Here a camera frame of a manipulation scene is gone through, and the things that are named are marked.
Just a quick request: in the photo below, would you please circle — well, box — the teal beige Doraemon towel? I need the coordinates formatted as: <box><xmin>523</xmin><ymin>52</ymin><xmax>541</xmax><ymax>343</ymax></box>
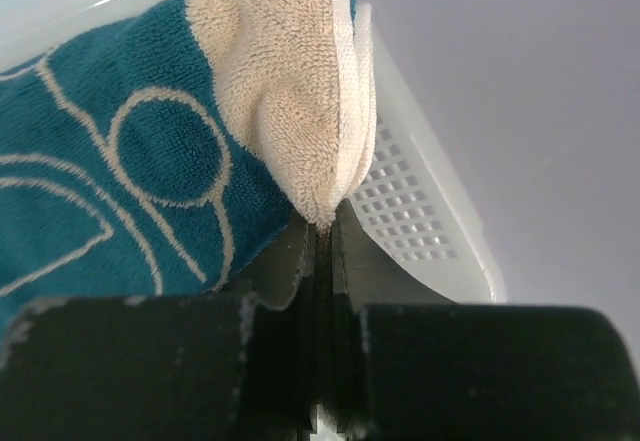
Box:
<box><xmin>1</xmin><ymin>0</ymin><xmax>377</xmax><ymax>324</ymax></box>

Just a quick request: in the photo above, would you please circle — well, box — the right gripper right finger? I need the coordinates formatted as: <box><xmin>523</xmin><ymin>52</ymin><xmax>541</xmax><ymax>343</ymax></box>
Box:
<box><xmin>333</xmin><ymin>203</ymin><xmax>639</xmax><ymax>440</ymax></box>

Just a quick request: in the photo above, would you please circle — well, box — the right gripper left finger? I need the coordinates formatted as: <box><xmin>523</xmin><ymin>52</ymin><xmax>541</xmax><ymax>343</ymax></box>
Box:
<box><xmin>1</xmin><ymin>218</ymin><xmax>315</xmax><ymax>440</ymax></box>

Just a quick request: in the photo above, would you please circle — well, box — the white plastic mesh basket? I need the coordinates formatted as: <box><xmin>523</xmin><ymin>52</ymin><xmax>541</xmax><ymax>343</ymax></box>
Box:
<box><xmin>1</xmin><ymin>0</ymin><xmax>506</xmax><ymax>303</ymax></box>

